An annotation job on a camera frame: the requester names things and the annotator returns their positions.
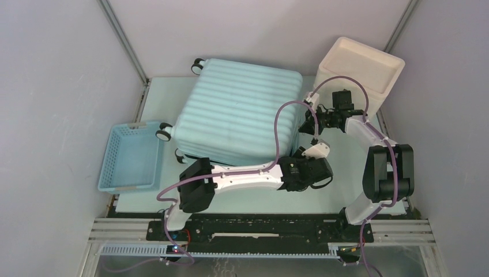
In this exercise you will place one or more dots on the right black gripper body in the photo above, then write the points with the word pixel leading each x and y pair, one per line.
pixel 325 119

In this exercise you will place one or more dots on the light blue ribbed suitcase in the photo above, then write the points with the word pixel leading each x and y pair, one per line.
pixel 238 114

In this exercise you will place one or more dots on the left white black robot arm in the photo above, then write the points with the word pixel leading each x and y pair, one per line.
pixel 202 181

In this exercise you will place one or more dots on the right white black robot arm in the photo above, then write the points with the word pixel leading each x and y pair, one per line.
pixel 388 172

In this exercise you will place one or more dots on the cream plastic drawer cabinet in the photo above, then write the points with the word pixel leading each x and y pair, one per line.
pixel 374 69

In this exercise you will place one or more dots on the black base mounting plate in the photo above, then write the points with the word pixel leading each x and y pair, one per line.
pixel 269 233

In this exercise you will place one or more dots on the blue perforated plastic basket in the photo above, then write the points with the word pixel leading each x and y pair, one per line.
pixel 133 158

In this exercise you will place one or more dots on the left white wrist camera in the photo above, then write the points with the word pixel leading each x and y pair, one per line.
pixel 319 149

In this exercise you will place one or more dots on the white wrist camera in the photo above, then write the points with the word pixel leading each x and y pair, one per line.
pixel 319 149
pixel 312 99

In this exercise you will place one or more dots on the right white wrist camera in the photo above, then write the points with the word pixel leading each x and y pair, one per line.
pixel 312 99

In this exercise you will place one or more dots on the aluminium frame rail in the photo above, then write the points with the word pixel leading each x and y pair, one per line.
pixel 145 237

